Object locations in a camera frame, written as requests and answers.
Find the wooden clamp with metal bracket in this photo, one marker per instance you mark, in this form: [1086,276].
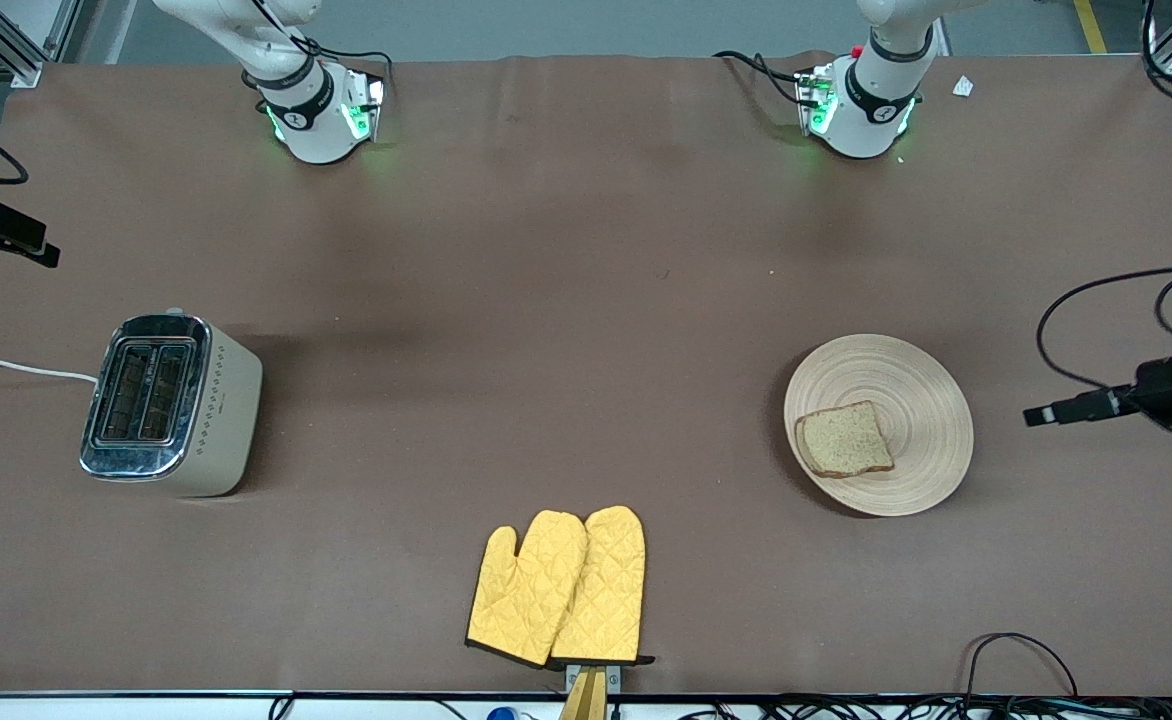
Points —
[586,695]

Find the metal base connector bracket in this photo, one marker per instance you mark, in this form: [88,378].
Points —
[376,105]
[811,100]

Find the small white paper scrap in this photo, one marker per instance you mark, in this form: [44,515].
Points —
[963,86]

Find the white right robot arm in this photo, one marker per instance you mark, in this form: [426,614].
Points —
[316,120]

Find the brown table cover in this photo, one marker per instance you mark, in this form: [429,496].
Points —
[586,250]

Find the small blue object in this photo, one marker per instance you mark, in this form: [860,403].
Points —
[501,714]

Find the yellow quilted oven mitt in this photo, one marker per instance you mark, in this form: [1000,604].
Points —
[521,590]
[606,590]

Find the beige chrome two-slot toaster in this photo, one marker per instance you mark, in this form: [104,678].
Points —
[206,420]

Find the round wooden plate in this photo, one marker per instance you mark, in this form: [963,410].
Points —
[921,400]

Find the brown bread slice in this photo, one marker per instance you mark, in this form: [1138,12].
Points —
[843,440]

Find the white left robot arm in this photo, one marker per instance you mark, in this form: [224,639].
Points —
[866,120]

